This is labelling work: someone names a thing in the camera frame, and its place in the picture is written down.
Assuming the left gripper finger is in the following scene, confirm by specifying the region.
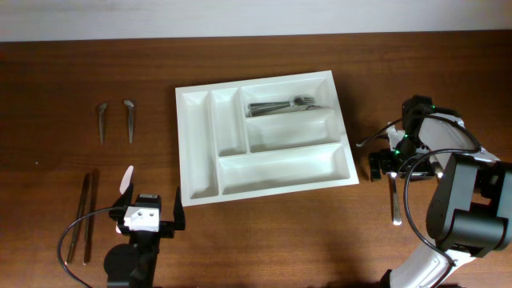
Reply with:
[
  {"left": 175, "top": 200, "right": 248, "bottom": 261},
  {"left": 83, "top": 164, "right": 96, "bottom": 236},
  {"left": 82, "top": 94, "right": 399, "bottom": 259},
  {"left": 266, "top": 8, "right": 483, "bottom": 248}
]
[
  {"left": 173, "top": 186, "right": 186, "bottom": 230},
  {"left": 113, "top": 183, "right": 134, "bottom": 207}
]

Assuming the metal fork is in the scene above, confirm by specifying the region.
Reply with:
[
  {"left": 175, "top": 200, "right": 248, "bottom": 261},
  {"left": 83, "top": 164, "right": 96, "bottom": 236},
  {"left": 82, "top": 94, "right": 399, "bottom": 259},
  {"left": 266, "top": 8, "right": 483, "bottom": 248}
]
[
  {"left": 248, "top": 95, "right": 315, "bottom": 110},
  {"left": 249, "top": 105, "right": 330, "bottom": 117},
  {"left": 248, "top": 100, "right": 315, "bottom": 114}
]

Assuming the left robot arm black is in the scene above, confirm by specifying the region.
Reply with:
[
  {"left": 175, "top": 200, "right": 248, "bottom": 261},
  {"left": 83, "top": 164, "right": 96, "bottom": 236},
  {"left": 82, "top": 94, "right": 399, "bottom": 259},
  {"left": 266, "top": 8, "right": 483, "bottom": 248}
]
[{"left": 103, "top": 184, "right": 186, "bottom": 287}]

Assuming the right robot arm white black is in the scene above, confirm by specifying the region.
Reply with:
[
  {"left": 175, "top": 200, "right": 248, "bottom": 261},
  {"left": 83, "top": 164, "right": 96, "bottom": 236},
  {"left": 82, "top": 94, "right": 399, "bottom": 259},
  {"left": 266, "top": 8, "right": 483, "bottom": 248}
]
[{"left": 368, "top": 95, "right": 511, "bottom": 287}]

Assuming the left dark chopstick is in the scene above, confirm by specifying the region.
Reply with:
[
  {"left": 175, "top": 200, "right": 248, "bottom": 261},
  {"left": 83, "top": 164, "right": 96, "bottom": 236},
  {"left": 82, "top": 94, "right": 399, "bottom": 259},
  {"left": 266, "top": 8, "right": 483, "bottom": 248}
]
[{"left": 65, "top": 173, "right": 91, "bottom": 265}]

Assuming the dark chopstick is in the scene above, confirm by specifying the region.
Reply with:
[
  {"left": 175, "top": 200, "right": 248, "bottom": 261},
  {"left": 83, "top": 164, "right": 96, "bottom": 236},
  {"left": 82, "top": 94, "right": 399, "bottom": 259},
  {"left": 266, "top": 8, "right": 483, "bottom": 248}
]
[
  {"left": 83, "top": 169, "right": 99, "bottom": 266},
  {"left": 65, "top": 173, "right": 91, "bottom": 265}
]

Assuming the right dark chopstick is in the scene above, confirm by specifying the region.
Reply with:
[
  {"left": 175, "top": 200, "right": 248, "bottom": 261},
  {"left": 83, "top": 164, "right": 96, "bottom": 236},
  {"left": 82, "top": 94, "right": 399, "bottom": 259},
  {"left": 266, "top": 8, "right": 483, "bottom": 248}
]
[{"left": 83, "top": 169, "right": 99, "bottom": 266}]

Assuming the right small metal spoon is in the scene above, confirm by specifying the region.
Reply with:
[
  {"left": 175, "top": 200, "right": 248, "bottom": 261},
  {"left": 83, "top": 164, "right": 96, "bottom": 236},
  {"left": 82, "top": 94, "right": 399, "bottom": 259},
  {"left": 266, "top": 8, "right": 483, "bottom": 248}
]
[{"left": 123, "top": 99, "right": 134, "bottom": 144}]

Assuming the small metal spoon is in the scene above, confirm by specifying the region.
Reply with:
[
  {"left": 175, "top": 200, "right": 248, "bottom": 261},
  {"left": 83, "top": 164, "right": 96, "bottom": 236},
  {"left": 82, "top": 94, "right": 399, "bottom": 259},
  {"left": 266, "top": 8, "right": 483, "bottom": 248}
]
[
  {"left": 123, "top": 99, "right": 134, "bottom": 144},
  {"left": 97, "top": 102, "right": 108, "bottom": 145}
]

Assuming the left small metal spoon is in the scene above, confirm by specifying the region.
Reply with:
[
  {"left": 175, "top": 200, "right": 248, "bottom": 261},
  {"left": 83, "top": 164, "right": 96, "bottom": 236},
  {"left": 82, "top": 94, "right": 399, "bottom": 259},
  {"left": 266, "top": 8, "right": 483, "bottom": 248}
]
[{"left": 97, "top": 102, "right": 108, "bottom": 145}]

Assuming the white plastic cutlery tray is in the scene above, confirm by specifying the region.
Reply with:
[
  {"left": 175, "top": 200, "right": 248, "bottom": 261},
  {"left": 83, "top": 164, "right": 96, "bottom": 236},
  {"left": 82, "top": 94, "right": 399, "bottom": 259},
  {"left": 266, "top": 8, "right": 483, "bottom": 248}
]
[{"left": 175, "top": 70, "right": 359, "bottom": 206}]

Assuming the metal fork in tray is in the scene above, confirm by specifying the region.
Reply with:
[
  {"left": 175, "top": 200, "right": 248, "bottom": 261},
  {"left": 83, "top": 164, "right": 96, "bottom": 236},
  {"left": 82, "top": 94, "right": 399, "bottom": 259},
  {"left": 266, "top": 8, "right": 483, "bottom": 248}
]
[{"left": 249, "top": 105, "right": 330, "bottom": 117}]

